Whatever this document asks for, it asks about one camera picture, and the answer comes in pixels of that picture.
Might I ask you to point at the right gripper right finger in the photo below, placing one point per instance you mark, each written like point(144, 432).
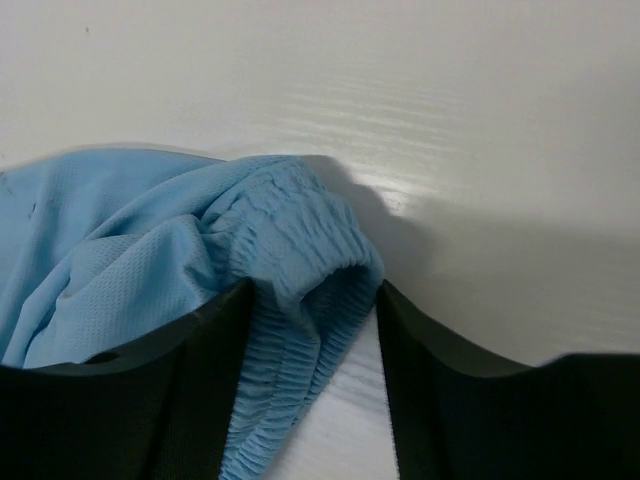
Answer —
point(459, 411)

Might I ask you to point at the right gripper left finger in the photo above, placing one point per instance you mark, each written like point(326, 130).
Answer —
point(158, 407)

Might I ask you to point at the light blue shorts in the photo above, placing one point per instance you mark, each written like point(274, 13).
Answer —
point(101, 246)

